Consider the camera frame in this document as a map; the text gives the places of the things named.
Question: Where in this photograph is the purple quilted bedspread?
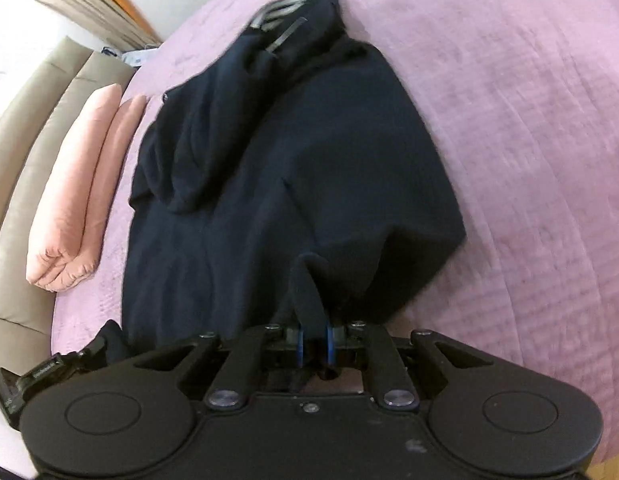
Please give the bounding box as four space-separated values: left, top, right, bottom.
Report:
50 0 619 466

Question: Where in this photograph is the dark navy hooded sweatshirt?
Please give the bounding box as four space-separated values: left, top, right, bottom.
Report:
101 0 466 365

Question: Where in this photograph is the beige leather headboard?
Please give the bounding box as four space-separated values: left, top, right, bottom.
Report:
0 38 135 374

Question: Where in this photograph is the beige striped curtain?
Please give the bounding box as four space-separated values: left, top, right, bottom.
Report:
0 0 163 53

